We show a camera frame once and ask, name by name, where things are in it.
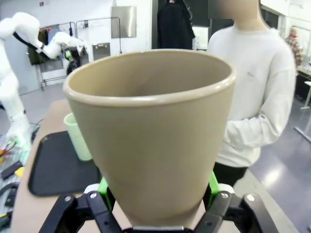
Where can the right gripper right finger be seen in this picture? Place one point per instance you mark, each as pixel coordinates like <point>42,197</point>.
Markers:
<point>226,208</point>

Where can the dark hanging jacket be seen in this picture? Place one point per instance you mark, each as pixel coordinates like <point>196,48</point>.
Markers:
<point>34,55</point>

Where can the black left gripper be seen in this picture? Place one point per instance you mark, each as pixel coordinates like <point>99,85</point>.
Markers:
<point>72,59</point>

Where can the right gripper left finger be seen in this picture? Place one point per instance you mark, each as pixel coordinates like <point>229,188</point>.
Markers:
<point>94,208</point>

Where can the tall pale green cup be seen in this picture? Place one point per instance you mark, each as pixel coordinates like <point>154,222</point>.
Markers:
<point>77,143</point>

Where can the black hanging coat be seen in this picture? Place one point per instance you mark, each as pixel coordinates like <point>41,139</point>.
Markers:
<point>175,29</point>

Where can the large metal wall panel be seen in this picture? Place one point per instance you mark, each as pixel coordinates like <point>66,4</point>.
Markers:
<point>124,21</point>

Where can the bystander in plaid shirt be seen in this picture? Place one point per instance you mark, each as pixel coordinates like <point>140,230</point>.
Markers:
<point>295,48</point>

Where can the person's left forearm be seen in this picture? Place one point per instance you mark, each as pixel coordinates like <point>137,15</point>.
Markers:
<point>255,131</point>

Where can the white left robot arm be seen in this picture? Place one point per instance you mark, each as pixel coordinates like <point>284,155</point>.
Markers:
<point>9,80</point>

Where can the small metal wall panel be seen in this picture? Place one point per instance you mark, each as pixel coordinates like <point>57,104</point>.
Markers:
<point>100,52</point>
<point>52,66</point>

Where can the black plastic tray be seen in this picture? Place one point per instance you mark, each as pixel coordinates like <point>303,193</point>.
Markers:
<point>60,170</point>

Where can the person in grey sweatshirt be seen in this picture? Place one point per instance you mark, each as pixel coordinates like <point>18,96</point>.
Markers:
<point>255,72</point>

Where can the tall brown cup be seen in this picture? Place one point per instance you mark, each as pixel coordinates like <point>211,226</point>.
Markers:
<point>150,145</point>

